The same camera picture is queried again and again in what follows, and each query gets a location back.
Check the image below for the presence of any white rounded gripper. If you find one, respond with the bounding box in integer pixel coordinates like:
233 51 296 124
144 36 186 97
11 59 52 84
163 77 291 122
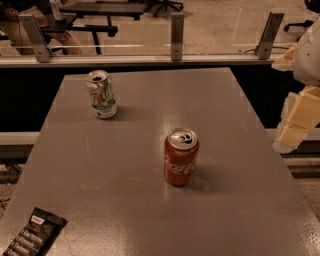
271 17 320 154

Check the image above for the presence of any red coke can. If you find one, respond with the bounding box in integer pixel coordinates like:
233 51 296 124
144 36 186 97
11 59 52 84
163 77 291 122
164 128 199 186

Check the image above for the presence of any white green 7up can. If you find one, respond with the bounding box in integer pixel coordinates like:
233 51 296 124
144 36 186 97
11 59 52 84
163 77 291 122
86 70 117 119

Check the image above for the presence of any black office chair base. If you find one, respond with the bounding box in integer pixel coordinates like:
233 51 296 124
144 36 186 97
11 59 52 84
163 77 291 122
145 0 184 17

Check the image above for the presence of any black background desk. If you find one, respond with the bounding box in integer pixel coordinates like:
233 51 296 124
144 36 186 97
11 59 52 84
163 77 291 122
41 1 145 55

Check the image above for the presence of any black snack bag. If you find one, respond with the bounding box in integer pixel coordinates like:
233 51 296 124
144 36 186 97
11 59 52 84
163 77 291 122
1 207 67 256

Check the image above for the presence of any seated person in background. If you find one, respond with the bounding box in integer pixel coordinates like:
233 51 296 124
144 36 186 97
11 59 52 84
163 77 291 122
0 0 86 55

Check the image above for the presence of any right metal rail bracket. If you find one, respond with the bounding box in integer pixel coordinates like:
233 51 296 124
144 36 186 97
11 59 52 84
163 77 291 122
254 12 284 60

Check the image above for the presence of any metal rail bracket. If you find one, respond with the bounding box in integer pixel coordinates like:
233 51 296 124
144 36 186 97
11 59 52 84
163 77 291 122
171 13 184 61
254 12 284 60
19 14 51 63

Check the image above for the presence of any middle metal rail bracket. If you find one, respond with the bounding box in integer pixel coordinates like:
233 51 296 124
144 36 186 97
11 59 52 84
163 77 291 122
171 13 184 61

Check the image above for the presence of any left metal rail bracket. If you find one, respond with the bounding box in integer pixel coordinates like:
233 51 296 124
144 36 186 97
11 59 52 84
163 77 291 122
19 14 51 63

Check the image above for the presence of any horizontal metal rail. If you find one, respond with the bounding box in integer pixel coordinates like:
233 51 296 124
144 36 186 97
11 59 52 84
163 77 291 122
0 53 280 68

